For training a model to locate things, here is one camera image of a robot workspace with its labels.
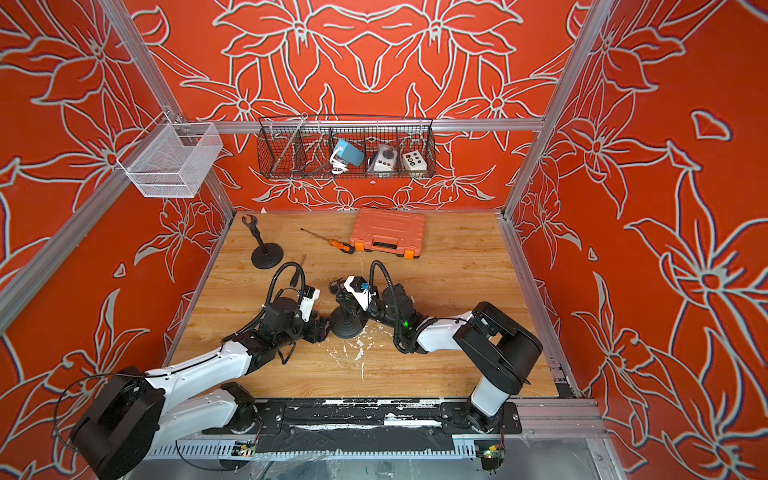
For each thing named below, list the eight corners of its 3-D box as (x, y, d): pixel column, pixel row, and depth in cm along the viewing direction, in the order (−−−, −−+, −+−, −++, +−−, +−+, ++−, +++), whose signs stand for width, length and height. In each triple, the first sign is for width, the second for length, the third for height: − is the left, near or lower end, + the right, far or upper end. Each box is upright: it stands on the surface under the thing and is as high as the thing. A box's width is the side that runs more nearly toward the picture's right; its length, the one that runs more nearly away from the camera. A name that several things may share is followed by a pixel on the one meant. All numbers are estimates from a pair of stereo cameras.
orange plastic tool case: (349, 250, 107) (348, 243, 104) (360, 213, 120) (359, 206, 117) (421, 259, 105) (422, 252, 101) (424, 220, 117) (426, 213, 114)
